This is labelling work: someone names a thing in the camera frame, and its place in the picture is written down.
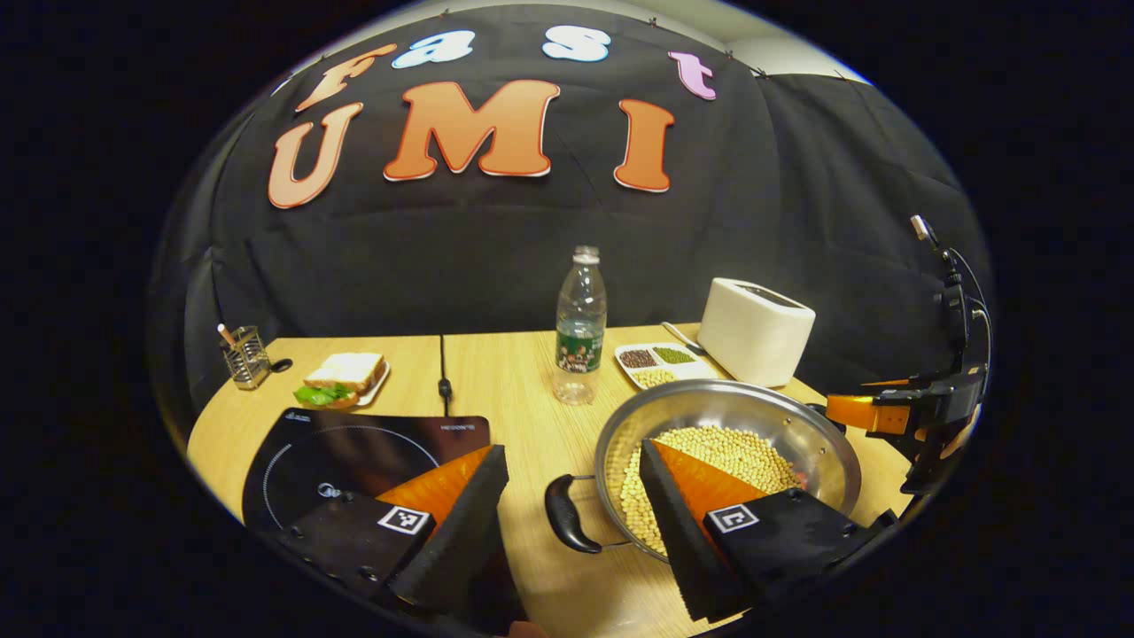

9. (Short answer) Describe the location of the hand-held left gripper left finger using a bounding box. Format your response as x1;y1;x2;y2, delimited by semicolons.
266;443;510;617

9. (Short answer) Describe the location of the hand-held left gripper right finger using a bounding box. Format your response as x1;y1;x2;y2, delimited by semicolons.
638;439;896;624

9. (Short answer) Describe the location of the black induction cooktop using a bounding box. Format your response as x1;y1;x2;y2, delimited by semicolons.
241;408;491;533

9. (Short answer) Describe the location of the metal pot with black handle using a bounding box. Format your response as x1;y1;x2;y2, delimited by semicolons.
544;379;863;564

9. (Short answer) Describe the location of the pile of yellow soybeans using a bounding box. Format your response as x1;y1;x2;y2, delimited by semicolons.
617;425;803;555

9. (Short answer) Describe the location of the white toaster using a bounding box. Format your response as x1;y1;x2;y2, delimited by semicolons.
696;277;817;388

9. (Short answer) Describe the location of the white divided bean tray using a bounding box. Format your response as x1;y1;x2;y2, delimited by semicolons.
614;342;720;391

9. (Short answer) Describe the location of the white plate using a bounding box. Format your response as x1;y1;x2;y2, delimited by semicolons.
354;359;392;408

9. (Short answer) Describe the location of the grey spoon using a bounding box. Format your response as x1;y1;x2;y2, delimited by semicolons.
662;321;707;355

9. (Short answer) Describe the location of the sandwich with lettuce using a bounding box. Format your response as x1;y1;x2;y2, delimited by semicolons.
294;353;386;410

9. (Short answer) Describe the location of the clear plastic water bottle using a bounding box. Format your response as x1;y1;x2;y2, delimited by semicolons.
553;245;609;407

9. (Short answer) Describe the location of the black backdrop cloth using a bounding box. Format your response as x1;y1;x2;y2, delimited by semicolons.
146;4;993;426

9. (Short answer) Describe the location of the wire mesh holder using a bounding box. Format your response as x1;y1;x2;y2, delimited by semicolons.
221;325;272;392

